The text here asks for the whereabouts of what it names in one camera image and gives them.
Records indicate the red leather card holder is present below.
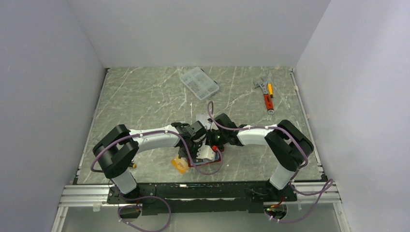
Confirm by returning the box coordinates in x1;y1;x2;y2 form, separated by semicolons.
189;151;221;167

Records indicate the single gold credit card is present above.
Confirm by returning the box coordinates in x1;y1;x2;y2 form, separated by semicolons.
170;155;190;174

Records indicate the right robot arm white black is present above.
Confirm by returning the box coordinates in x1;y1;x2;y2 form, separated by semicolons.
209;113;314;201

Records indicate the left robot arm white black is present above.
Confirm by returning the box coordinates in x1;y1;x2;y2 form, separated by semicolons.
92;121;207;203

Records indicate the clear plastic screw box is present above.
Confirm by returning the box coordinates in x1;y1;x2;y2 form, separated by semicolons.
179;67;220;100

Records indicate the red adjustable wrench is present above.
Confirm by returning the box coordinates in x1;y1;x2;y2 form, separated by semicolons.
253;77;275;115

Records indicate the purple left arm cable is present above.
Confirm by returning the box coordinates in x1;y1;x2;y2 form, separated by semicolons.
90;130;224;175

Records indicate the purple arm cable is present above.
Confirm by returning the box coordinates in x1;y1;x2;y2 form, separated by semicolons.
90;130;224;175
207;101;335;224

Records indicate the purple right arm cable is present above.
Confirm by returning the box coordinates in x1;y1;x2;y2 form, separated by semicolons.
207;101;335;224

